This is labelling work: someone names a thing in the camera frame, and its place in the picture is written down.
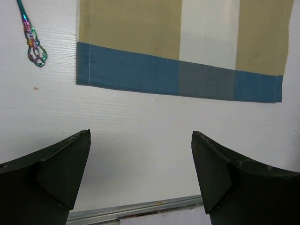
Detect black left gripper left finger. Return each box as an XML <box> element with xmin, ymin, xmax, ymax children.
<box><xmin>0</xmin><ymin>130</ymin><xmax>91</xmax><ymax>225</ymax></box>

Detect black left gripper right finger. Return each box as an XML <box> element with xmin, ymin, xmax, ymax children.
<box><xmin>191</xmin><ymin>131</ymin><xmax>300</xmax><ymax>225</ymax></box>

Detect aluminium table edge rail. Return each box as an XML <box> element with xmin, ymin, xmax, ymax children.
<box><xmin>66</xmin><ymin>195</ymin><xmax>203</xmax><ymax>225</ymax></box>

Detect iridescent rainbow fork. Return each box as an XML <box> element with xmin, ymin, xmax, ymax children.
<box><xmin>16</xmin><ymin>0</ymin><xmax>48</xmax><ymax>68</ymax></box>

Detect blue beige striped placemat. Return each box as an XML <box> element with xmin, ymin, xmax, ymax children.
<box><xmin>76</xmin><ymin>0</ymin><xmax>293</xmax><ymax>103</ymax></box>

